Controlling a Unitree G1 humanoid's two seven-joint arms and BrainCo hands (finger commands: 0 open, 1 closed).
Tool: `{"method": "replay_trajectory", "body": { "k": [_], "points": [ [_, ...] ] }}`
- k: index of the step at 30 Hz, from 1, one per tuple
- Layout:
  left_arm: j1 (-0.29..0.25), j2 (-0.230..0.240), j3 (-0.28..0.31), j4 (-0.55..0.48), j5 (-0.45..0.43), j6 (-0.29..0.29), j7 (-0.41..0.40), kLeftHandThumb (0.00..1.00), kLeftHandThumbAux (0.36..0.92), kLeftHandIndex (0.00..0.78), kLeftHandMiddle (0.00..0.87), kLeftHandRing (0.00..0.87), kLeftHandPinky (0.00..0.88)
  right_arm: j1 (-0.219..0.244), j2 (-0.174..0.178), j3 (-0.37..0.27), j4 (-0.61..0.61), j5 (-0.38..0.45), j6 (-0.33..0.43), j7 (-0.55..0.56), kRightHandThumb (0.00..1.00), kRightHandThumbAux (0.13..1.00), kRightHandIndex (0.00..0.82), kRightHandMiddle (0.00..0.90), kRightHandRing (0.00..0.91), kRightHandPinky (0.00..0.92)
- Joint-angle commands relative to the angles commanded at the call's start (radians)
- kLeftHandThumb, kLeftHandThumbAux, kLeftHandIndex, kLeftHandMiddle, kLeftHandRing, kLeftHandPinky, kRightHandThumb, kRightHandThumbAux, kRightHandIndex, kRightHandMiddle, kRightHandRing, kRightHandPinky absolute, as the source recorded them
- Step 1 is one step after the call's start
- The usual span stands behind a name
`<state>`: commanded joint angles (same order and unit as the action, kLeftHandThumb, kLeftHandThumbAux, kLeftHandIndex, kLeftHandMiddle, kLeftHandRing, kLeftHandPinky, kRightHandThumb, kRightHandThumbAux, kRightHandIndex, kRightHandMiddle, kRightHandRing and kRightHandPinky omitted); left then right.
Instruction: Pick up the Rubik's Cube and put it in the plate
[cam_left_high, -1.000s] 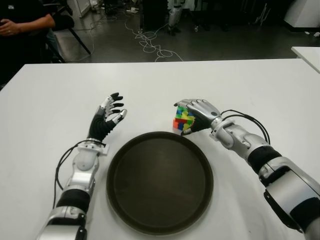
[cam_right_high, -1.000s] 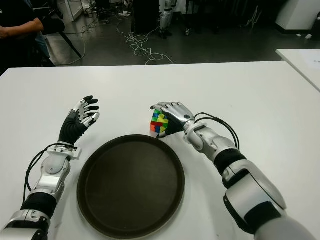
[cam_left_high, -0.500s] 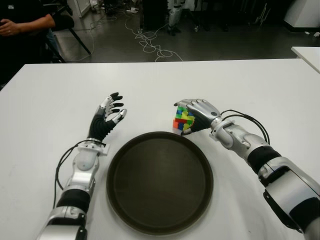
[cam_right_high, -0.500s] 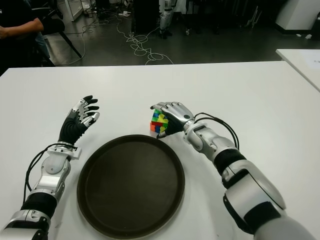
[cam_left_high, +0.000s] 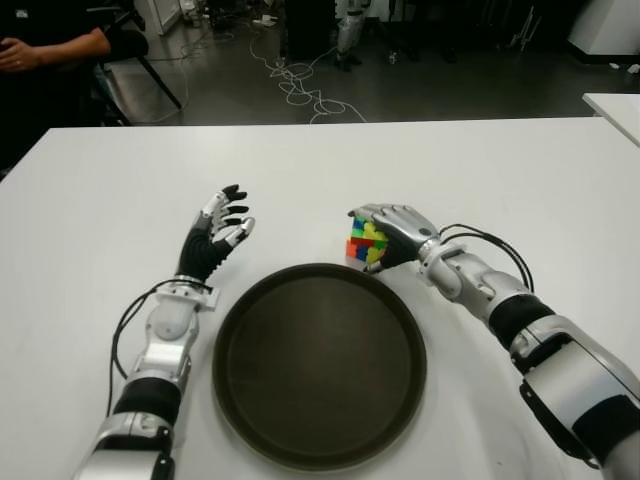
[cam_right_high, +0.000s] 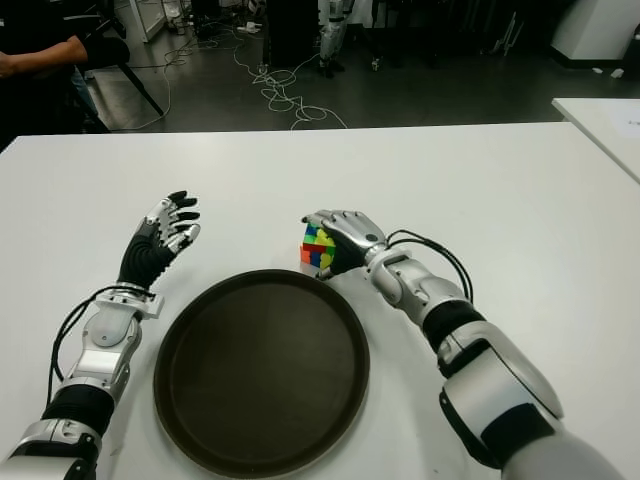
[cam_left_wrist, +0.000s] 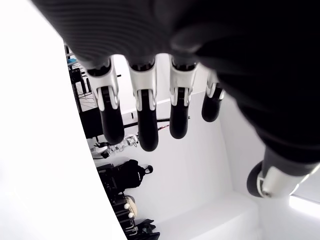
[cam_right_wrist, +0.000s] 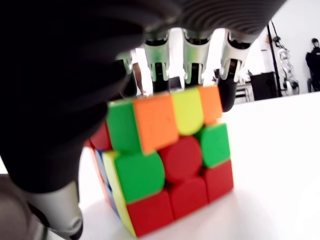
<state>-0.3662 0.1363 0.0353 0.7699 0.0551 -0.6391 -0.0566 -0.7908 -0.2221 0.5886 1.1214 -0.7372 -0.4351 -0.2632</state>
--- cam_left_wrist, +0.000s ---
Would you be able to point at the beige round bag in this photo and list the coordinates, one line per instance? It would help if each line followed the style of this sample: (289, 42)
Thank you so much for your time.
(131, 206)

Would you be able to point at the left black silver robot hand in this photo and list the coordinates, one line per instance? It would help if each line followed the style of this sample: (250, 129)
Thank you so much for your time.
(225, 37)

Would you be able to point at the black backpack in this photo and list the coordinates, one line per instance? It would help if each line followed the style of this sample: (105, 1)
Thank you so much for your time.
(127, 175)

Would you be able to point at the white standing humanoid robot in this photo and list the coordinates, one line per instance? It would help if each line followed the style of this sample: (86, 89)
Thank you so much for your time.
(102, 151)

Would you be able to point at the stacked black cases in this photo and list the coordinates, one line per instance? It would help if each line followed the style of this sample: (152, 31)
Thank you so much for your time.
(107, 175)

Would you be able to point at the black monitor screen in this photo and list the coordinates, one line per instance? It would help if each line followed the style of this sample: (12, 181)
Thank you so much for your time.
(91, 122)

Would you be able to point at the dark folded bags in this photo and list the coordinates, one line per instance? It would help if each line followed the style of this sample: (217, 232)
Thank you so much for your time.
(145, 230)

